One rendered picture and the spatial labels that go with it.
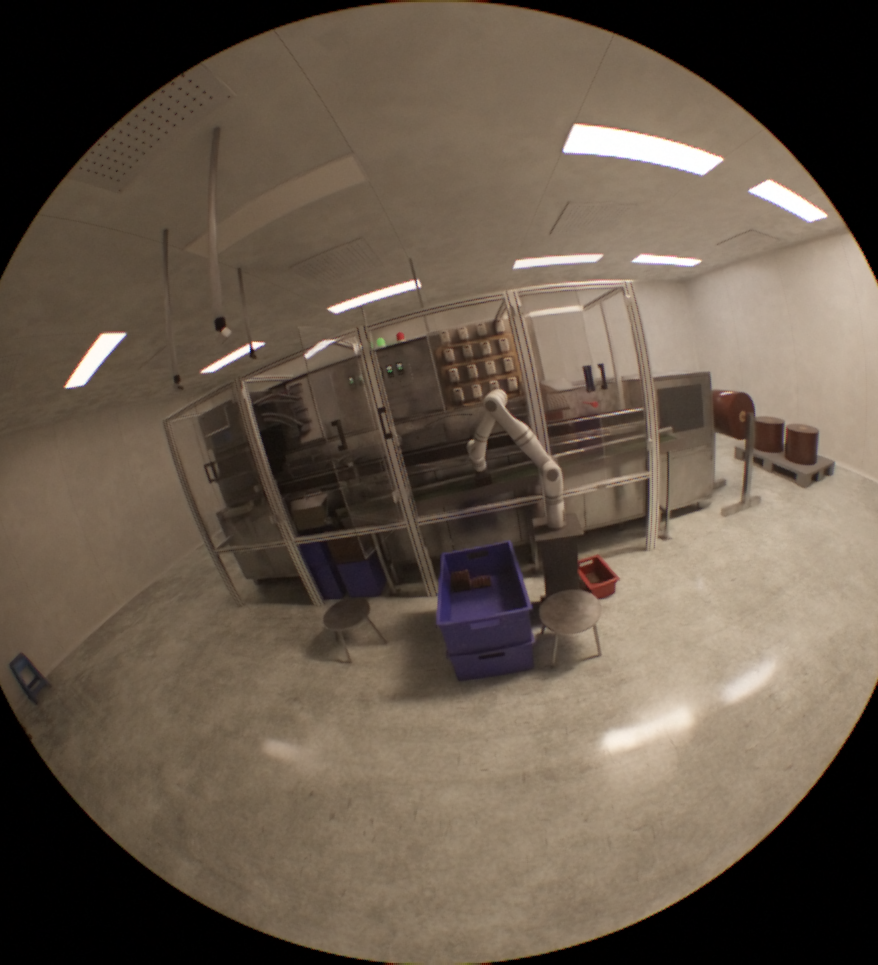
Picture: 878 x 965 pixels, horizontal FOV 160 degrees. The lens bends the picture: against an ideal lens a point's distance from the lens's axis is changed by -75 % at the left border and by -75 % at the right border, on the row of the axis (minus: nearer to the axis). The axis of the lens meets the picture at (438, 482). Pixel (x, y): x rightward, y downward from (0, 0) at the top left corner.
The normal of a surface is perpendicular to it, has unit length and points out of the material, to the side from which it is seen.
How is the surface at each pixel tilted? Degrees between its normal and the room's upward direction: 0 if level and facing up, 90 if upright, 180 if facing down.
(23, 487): 90
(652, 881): 0
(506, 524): 90
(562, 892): 0
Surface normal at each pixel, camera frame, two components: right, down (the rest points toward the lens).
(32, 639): 0.97, -0.19
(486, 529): -0.08, 0.30
